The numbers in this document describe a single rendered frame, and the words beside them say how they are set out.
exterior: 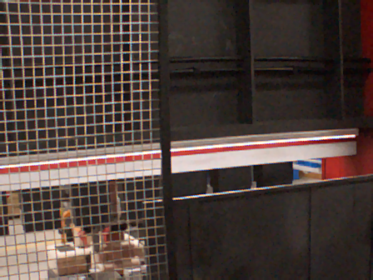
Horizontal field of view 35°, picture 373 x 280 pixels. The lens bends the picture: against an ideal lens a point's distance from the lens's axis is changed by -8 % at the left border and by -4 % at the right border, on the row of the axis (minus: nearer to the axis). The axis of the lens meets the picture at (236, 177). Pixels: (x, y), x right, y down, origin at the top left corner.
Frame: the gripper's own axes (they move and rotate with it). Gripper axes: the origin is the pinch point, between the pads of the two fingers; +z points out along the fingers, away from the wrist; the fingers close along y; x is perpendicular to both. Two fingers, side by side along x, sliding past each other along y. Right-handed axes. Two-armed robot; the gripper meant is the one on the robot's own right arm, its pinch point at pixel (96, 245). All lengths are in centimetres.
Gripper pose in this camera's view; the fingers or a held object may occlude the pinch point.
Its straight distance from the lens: 270.7
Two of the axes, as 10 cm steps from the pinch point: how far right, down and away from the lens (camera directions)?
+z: 2.7, 9.4, -2.3
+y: 8.4, -1.1, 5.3
